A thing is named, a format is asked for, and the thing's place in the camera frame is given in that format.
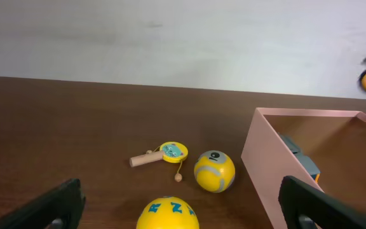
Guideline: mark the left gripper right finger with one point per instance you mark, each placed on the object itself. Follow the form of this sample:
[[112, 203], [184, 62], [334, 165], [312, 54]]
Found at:
[[303, 206]]

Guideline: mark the yellow wooden rattle drum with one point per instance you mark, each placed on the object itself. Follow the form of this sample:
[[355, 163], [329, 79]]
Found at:
[[171, 152]]

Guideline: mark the yellow ball blue letters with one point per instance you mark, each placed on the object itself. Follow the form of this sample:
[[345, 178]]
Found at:
[[168, 213]]

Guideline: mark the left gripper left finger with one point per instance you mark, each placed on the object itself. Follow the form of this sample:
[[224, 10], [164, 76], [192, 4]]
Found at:
[[65, 203]]

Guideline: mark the pink cardboard box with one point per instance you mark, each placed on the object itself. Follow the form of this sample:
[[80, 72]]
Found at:
[[334, 140]]

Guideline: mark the yellow grey one-eyed ball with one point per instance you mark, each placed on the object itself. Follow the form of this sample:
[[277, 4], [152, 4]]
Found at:
[[214, 171]]

